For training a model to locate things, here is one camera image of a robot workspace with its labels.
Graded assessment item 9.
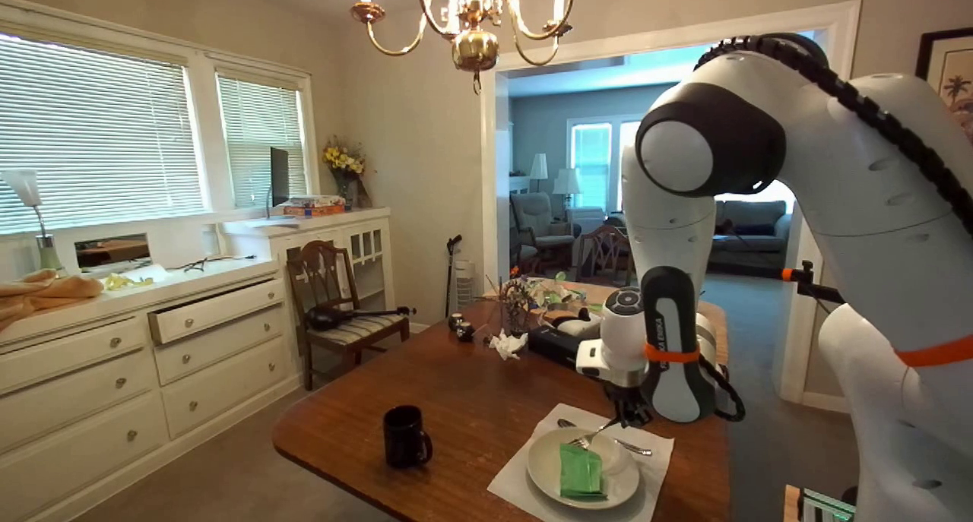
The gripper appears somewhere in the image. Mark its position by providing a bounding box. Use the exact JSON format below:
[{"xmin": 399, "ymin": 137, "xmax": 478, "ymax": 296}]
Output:
[{"xmin": 604, "ymin": 384, "xmax": 654, "ymax": 430}]

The silver fork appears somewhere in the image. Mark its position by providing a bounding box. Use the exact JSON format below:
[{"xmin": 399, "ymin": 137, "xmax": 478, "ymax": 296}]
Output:
[{"xmin": 569, "ymin": 420, "xmax": 620, "ymax": 451}]

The white plate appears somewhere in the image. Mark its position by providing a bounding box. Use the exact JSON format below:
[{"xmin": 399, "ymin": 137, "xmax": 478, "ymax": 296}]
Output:
[{"xmin": 527, "ymin": 429, "xmax": 641, "ymax": 510}]

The silver spoon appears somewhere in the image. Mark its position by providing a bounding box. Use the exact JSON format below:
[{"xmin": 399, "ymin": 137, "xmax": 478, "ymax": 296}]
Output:
[{"xmin": 557, "ymin": 419, "xmax": 653, "ymax": 457}]

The green folded napkin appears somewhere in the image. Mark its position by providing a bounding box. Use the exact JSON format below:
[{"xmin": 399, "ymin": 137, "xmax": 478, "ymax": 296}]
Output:
[{"xmin": 559, "ymin": 443, "xmax": 609, "ymax": 500}]

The black box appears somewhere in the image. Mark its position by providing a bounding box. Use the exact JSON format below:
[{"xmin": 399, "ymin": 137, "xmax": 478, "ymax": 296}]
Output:
[{"xmin": 527, "ymin": 324, "xmax": 603, "ymax": 371}]

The white paper placemat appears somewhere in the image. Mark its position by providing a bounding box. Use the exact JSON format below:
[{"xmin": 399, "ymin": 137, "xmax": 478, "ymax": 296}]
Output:
[{"xmin": 487, "ymin": 403, "xmax": 675, "ymax": 522}]

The crumpled white tissue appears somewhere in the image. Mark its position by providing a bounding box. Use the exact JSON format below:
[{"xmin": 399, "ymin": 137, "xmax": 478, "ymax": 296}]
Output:
[{"xmin": 489, "ymin": 329, "xmax": 529, "ymax": 361}]

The flower centrepiece basket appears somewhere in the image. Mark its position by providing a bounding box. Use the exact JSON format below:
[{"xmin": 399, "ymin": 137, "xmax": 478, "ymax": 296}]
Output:
[{"xmin": 486, "ymin": 273, "xmax": 603, "ymax": 339}]

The wooden dining chair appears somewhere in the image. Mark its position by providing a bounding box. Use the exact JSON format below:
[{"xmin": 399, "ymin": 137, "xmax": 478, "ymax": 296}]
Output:
[{"xmin": 571, "ymin": 225, "xmax": 636, "ymax": 288}]

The grey armchair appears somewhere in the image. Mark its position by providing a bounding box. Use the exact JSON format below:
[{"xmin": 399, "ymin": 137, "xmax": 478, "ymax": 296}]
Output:
[{"xmin": 509, "ymin": 192, "xmax": 577, "ymax": 274}]

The grey sofa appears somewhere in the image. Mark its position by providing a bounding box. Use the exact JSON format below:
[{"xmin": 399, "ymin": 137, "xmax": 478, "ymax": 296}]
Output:
[{"xmin": 706, "ymin": 198, "xmax": 794, "ymax": 274}]

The black walking cane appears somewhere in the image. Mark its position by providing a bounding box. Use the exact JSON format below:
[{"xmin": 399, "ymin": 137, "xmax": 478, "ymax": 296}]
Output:
[{"xmin": 444, "ymin": 235, "xmax": 464, "ymax": 319}]

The black mug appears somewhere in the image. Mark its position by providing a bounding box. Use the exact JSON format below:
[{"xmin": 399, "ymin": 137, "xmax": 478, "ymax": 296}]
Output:
[{"xmin": 382, "ymin": 405, "xmax": 434, "ymax": 470}]

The pair of white shade lamps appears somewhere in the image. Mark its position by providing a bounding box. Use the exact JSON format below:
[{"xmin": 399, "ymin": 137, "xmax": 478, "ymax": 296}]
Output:
[{"xmin": 528, "ymin": 153, "xmax": 583, "ymax": 213}]

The bright living room window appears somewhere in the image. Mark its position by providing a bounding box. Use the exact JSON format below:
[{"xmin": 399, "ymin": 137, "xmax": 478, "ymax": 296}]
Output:
[{"xmin": 568, "ymin": 118, "xmax": 644, "ymax": 213}]

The wooden chair with striped seat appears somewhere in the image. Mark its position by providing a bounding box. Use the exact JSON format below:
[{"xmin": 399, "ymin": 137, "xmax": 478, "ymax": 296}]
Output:
[{"xmin": 286, "ymin": 240, "xmax": 411, "ymax": 391}]

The stack of board games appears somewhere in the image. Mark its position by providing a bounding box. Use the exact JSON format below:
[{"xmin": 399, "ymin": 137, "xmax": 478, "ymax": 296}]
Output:
[{"xmin": 270, "ymin": 195, "xmax": 347, "ymax": 219}]

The vase of yellow flowers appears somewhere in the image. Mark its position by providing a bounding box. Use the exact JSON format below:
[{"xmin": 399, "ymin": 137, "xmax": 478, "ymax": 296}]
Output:
[{"xmin": 322, "ymin": 135, "xmax": 369, "ymax": 208}]

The brass chandelier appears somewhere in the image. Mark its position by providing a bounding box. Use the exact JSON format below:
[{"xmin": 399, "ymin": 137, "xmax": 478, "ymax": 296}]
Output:
[{"xmin": 350, "ymin": 0, "xmax": 595, "ymax": 95}]

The white built-in dresser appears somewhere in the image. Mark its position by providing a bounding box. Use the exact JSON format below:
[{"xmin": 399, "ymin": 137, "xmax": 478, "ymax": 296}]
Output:
[{"xmin": 0, "ymin": 207, "xmax": 396, "ymax": 522}]

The black monitor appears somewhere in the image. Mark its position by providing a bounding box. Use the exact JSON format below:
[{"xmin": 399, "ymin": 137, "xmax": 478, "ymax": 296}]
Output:
[{"xmin": 269, "ymin": 147, "xmax": 291, "ymax": 208}]

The framed palm picture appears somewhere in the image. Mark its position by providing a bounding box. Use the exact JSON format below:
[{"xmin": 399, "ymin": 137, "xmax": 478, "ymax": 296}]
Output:
[{"xmin": 915, "ymin": 27, "xmax": 973, "ymax": 144}]

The narrow window with blinds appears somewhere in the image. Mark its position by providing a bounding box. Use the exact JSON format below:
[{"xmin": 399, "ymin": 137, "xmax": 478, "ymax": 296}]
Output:
[{"xmin": 216, "ymin": 71, "xmax": 309, "ymax": 210}]

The yellow crumpled paper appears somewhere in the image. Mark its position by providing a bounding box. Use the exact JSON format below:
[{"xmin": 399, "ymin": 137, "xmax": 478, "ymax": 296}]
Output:
[{"xmin": 103, "ymin": 272, "xmax": 155, "ymax": 292}]

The small framed mirror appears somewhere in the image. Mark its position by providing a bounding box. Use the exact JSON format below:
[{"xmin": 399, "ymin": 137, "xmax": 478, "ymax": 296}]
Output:
[{"xmin": 73, "ymin": 233, "xmax": 154, "ymax": 274}]

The orange towel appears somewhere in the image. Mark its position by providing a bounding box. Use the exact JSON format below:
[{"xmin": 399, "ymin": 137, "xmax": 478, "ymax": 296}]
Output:
[{"xmin": 0, "ymin": 269, "xmax": 106, "ymax": 331}]

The wide window with blinds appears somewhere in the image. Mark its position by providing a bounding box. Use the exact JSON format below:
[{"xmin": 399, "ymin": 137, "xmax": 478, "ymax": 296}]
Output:
[{"xmin": 0, "ymin": 32, "xmax": 208, "ymax": 236}]

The white table lamp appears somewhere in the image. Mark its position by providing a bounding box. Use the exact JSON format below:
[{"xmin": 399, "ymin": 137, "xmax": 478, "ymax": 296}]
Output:
[{"xmin": 0, "ymin": 169, "xmax": 66, "ymax": 273}]

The black stringed instrument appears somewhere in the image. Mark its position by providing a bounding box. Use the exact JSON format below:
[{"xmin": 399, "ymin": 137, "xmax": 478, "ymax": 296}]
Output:
[{"xmin": 306, "ymin": 305, "xmax": 417, "ymax": 333}]

